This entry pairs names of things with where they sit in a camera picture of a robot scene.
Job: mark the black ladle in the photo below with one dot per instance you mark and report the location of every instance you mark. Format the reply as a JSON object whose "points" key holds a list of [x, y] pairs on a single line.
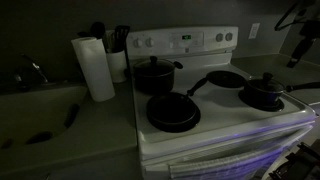
{"points": [[97, 29]]}

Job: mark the white wall outlet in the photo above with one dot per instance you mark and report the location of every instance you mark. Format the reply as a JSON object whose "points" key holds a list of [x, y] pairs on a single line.
{"points": [[254, 30]]}

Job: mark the white electric stove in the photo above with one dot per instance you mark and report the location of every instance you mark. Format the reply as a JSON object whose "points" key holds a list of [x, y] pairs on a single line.
{"points": [[216, 103]]}

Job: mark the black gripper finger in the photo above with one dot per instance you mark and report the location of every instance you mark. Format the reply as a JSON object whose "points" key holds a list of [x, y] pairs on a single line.
{"points": [[295, 60]]}

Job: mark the white utensil holder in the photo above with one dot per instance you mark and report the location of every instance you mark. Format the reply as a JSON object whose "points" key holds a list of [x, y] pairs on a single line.
{"points": [[116, 66]]}

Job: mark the metal sink faucet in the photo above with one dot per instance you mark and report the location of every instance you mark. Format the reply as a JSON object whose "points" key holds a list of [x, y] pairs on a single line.
{"points": [[36, 68]]}

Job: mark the stainless steel pot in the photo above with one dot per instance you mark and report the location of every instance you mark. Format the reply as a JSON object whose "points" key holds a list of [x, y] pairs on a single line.
{"points": [[266, 79]]}

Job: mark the large black pot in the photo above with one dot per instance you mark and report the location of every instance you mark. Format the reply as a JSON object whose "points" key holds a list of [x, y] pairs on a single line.
{"points": [[153, 82]]}

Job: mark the black skillet rear right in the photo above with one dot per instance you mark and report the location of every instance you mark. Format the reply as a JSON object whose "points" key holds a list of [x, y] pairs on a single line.
{"points": [[226, 79]]}

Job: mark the black slotted spatula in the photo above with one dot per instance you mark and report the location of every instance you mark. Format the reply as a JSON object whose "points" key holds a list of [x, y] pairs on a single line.
{"points": [[121, 31]]}

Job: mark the dark oblong utensil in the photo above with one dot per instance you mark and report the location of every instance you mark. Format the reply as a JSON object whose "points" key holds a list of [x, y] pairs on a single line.
{"points": [[39, 137], [72, 115]]}

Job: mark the small black saucepan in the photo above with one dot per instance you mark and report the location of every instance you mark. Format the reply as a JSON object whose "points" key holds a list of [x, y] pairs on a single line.
{"points": [[263, 96]]}

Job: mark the kitchen sink basin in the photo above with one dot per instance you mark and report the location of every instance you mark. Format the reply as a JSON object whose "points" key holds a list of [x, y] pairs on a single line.
{"points": [[33, 110]]}

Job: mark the large glass lid black knob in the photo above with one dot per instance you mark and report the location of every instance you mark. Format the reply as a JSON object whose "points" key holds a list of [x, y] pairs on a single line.
{"points": [[153, 62]]}

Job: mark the black equipment frame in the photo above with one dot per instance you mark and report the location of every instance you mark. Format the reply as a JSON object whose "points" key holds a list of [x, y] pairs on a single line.
{"points": [[296, 163]]}

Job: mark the white paper towel roll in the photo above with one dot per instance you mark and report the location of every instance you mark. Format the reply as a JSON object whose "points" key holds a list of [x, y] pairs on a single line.
{"points": [[95, 70]]}

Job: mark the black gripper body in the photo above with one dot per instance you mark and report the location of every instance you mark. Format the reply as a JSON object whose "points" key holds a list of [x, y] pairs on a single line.
{"points": [[307, 44]]}

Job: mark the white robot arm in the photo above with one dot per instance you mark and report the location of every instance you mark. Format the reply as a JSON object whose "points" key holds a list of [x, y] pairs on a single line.
{"points": [[311, 13]]}

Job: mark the white stove knob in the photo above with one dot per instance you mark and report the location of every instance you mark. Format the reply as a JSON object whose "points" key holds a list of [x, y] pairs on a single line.
{"points": [[149, 42], [219, 37], [137, 42], [229, 36]]}

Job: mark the black frying pan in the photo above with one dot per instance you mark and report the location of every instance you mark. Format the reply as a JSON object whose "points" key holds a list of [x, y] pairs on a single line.
{"points": [[171, 108]]}

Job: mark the green digital clock display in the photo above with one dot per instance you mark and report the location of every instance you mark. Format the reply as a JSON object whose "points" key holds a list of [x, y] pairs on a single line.
{"points": [[186, 37]]}

